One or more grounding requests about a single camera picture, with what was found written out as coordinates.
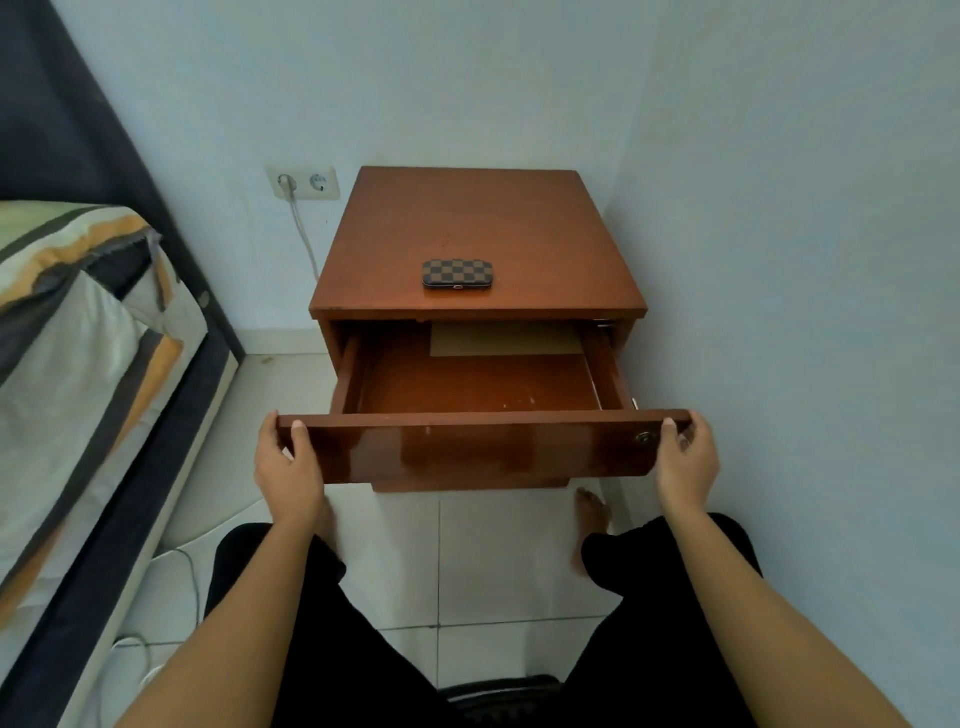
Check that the striped bed mattress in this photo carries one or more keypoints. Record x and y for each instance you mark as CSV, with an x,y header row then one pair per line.
x,y
75,360

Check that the person's right forearm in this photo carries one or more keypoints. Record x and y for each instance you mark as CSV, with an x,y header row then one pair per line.
x,y
765,622

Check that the white power plug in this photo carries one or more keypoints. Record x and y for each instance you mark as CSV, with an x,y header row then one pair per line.
x,y
287,184

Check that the brown wooden nightstand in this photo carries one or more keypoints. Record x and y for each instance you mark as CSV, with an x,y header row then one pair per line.
x,y
480,225

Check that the brown wooden drawer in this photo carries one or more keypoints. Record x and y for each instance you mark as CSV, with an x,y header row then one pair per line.
x,y
480,450

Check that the black trousers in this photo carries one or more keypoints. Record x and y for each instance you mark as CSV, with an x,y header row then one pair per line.
x,y
337,660

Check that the black chair seat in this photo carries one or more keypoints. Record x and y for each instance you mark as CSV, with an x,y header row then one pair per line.
x,y
499,697

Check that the person's left thumb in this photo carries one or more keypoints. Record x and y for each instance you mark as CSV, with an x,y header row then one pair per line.
x,y
303,444

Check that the dark grey bed frame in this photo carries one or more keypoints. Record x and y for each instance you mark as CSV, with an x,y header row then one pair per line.
x,y
67,135

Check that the person's right thumb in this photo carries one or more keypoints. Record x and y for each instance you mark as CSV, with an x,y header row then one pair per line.
x,y
666,439

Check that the white double wall socket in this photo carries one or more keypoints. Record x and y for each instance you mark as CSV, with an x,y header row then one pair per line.
x,y
322,182

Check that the person's right foot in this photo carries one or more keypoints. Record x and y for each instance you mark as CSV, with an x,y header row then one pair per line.
x,y
589,517

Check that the person's left hand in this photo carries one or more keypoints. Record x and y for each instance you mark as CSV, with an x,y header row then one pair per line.
x,y
289,480

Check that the beige cardboard sheet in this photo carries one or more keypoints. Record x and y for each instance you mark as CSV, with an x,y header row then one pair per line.
x,y
506,341

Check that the person's right hand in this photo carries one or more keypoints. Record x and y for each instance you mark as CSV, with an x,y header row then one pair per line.
x,y
686,472

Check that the person's left forearm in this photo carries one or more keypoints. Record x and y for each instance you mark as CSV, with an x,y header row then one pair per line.
x,y
240,630

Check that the brown checkered case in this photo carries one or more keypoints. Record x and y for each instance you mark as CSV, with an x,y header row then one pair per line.
x,y
457,274

